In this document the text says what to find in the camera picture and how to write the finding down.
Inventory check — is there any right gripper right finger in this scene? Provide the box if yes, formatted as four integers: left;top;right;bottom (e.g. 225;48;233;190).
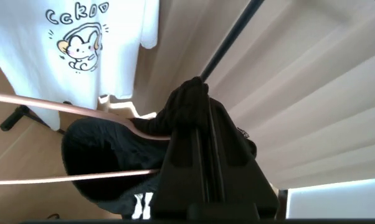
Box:
207;97;281;218

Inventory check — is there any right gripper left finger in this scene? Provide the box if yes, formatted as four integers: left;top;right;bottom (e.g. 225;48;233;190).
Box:
151;128;209;218

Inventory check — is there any black garment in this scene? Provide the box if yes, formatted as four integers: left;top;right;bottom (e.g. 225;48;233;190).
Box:
61;76;259;220

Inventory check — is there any pink clothes hanger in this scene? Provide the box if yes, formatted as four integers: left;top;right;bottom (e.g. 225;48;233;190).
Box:
0;91;173;187

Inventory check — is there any white printed shirt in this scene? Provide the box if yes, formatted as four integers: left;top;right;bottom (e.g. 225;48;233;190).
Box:
0;0;161;132

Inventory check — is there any black clothes rack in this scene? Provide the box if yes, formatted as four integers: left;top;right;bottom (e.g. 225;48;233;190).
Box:
0;0;266;135

